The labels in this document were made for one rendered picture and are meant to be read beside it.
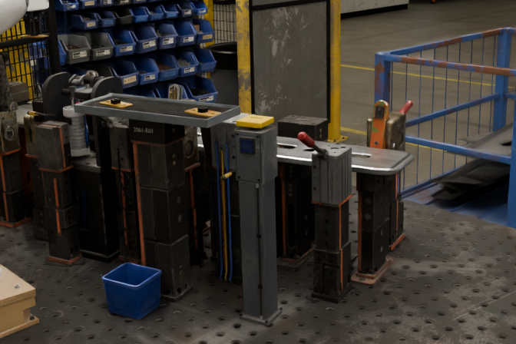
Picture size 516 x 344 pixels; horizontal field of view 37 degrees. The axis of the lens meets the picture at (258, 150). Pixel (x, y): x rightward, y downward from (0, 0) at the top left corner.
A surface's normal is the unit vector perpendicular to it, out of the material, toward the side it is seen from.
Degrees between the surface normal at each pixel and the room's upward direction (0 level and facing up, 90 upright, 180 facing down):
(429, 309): 0
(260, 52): 90
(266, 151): 90
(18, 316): 90
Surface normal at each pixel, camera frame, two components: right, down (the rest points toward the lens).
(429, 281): -0.03, -0.96
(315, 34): 0.70, 0.19
